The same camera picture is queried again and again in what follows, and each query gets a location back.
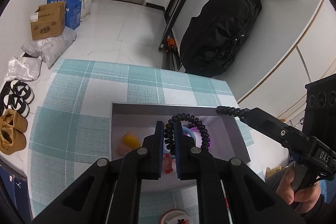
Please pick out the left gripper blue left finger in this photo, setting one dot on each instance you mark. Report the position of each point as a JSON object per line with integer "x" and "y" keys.
{"x": 157, "y": 151}

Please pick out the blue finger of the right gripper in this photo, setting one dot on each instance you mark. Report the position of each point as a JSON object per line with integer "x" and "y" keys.
{"x": 288, "y": 136}

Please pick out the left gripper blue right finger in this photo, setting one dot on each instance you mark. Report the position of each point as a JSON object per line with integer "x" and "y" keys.
{"x": 180, "y": 150}

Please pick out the pink yellow toy figure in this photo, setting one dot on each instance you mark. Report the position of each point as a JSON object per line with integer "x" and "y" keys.
{"x": 128, "y": 143}

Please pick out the person's right hand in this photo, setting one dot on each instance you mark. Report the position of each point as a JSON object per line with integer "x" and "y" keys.
{"x": 307, "y": 198}

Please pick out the grey open cardboard box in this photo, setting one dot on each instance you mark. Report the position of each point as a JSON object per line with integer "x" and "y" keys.
{"x": 225, "y": 137}

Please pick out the black coat rack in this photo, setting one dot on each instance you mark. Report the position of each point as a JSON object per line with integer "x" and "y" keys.
{"x": 168, "y": 45}

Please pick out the black hanging backpack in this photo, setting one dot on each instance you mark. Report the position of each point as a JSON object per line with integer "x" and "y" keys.
{"x": 214, "y": 37}

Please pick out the grey plastic mailer bag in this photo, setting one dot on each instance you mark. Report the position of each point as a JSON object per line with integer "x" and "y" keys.
{"x": 50, "y": 49}

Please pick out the tan suede boots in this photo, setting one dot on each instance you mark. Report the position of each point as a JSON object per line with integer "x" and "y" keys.
{"x": 13, "y": 128}

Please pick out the blue jordan shoe box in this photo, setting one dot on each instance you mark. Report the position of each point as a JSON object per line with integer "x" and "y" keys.
{"x": 16, "y": 185}

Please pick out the silver plastic mailer bag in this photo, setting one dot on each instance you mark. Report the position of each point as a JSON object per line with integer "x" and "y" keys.
{"x": 23, "y": 69}

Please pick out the blue cardboard box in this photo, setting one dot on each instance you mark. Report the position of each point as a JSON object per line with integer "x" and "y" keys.
{"x": 73, "y": 12}

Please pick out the brown cardboard box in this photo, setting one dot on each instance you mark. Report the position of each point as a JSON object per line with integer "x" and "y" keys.
{"x": 48, "y": 21}

